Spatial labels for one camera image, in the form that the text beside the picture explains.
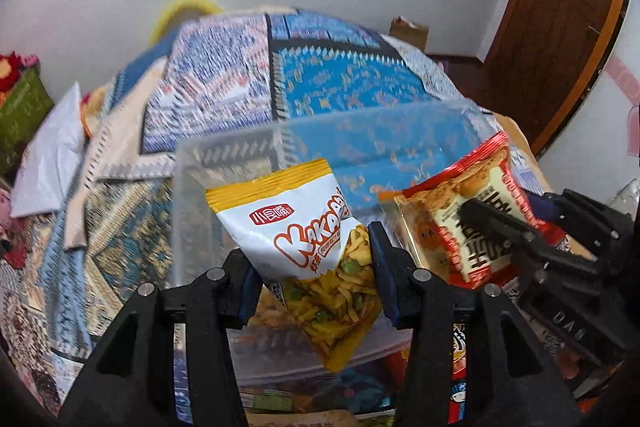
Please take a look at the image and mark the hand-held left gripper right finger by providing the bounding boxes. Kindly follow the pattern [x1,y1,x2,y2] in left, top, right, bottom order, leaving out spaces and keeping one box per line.
[367,221,587,427]

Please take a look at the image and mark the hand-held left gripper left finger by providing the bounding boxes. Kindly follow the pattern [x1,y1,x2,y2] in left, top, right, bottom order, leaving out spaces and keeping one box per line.
[59,249,262,427]

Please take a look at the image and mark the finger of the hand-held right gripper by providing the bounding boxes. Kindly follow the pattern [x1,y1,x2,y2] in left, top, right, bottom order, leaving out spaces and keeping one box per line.
[459,198,600,279]
[530,189,632,259]

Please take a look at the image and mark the red biscuit snack packet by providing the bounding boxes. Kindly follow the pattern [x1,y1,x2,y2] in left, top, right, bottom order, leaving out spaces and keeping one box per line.
[378,132,569,291]

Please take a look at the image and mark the white and yellow snack packet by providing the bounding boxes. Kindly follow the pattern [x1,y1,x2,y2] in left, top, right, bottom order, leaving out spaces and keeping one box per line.
[205,158,384,373]

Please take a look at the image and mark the clear plastic storage box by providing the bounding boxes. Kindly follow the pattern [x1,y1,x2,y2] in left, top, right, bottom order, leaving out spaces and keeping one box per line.
[170,99,502,384]

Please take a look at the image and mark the blue snack packet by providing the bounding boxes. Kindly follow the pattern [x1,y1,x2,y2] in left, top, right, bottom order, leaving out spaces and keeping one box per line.
[338,367,397,414]

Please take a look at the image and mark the red cartoon snack packet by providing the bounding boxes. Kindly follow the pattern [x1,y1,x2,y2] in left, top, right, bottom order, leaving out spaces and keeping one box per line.
[449,322,472,426]

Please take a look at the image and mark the blue patterned patchwork blanket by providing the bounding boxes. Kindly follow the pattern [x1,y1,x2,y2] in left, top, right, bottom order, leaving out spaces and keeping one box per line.
[0,9,547,419]

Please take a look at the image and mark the brown wooden door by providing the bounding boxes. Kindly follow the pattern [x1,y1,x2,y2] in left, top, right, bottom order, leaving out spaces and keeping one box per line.
[482,0,632,154]

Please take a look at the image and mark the beige cloth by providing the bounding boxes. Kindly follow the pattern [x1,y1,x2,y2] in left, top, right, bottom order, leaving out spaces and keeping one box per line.
[64,57,172,250]

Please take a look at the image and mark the cardboard box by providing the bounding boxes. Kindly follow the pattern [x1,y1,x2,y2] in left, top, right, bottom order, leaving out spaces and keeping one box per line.
[389,16,430,54]

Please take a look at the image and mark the white pillow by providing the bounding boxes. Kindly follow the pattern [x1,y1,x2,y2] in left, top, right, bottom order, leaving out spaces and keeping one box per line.
[10,82,89,219]

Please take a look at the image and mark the pink cloth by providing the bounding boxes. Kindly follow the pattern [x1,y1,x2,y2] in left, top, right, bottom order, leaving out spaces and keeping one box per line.
[0,187,27,269]

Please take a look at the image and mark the green box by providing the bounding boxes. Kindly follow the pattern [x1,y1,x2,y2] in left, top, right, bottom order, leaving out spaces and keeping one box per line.
[0,68,55,174]

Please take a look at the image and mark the yellow round object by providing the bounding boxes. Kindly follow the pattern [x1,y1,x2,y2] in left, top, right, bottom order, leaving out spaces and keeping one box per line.
[149,0,224,48]

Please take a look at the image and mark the red plush toy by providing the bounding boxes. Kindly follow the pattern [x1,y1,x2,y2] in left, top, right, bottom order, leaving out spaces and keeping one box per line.
[0,52,39,104]

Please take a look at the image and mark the pink wall decoration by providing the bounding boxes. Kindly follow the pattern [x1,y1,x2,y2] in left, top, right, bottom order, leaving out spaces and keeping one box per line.
[600,56,640,154]

